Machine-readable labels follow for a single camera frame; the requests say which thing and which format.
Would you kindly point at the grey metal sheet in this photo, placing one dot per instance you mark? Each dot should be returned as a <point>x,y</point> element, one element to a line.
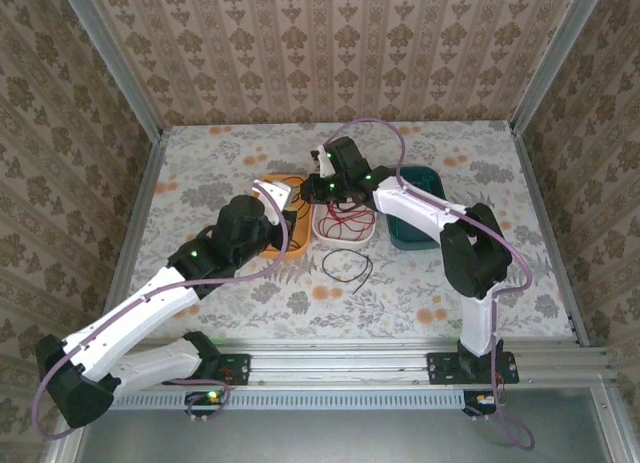
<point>325,438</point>

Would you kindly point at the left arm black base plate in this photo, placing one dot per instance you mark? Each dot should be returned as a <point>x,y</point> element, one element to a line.
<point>240,368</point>

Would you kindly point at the aluminium frame post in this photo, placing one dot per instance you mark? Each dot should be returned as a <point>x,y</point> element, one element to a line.
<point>555,58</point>
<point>116,58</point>

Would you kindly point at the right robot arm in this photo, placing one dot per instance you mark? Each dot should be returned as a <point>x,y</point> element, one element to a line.
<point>415,208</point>

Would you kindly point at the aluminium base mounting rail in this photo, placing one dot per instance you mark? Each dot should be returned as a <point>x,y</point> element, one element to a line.
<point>340,368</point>

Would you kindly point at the aluminium frame rail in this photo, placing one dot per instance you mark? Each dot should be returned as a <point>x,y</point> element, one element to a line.
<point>612,423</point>

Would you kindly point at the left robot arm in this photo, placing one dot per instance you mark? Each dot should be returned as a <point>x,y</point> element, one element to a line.
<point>135,308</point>

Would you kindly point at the aluminium table side rail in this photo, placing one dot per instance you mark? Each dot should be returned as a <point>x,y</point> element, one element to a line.
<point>139,218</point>
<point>548,233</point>

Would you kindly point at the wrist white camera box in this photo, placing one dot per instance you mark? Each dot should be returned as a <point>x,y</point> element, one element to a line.
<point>272,189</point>
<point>324,167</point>

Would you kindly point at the orange plastic bin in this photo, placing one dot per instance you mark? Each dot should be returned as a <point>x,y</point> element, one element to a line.
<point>295,248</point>

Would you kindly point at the floral printed tablecloth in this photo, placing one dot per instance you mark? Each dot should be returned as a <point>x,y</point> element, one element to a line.
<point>400,293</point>

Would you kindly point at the teal plastic bin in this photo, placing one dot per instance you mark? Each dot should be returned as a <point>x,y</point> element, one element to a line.
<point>405,233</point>

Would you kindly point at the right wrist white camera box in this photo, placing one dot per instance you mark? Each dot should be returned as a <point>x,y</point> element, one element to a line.
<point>324,167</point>

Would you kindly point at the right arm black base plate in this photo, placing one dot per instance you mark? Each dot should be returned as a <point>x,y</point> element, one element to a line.
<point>440,368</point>

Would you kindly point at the white plastic bin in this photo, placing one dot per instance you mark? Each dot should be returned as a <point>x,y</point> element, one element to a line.
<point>367,233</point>

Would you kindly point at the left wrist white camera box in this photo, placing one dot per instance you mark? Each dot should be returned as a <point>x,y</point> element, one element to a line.
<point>272,189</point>

